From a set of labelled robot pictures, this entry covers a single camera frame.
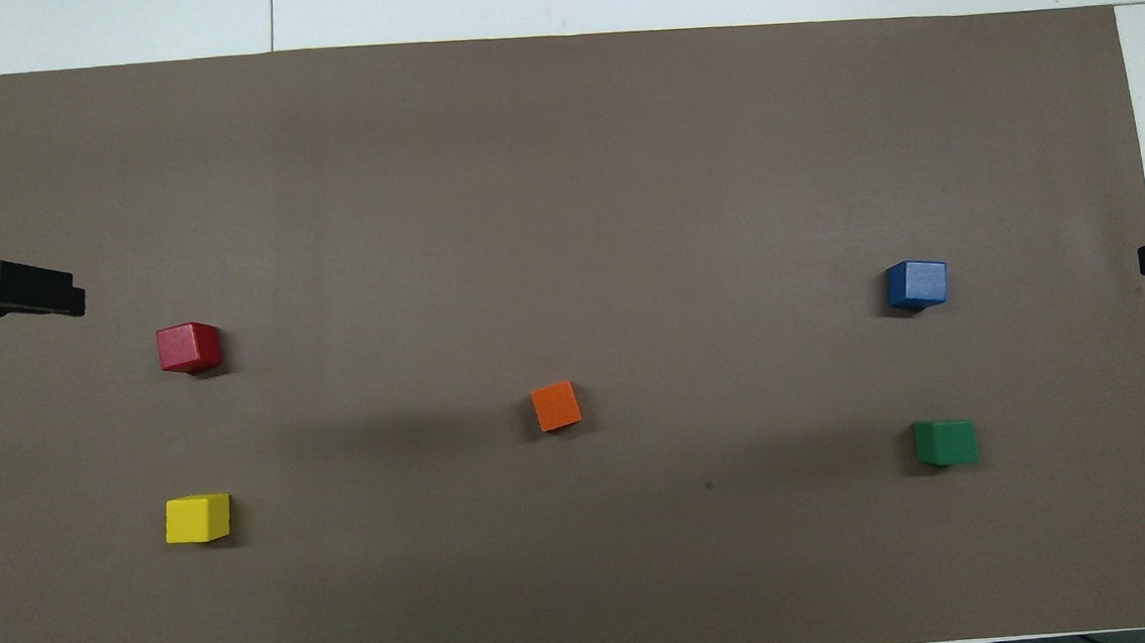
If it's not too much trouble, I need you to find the orange wooden block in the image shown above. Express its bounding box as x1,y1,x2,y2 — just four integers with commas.
530,380,584,435

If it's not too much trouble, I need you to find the red wooden block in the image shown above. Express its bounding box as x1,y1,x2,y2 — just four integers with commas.
155,321,224,377

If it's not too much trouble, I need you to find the blue wooden block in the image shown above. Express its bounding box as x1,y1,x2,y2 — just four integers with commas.
884,258,951,313

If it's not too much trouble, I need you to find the brown table mat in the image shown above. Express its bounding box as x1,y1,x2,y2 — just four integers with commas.
0,0,1145,643

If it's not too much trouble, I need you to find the yellow wooden block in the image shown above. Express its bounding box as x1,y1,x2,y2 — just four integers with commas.
163,492,234,546

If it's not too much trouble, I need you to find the green wooden block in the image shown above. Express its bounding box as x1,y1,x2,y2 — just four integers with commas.
912,418,980,468

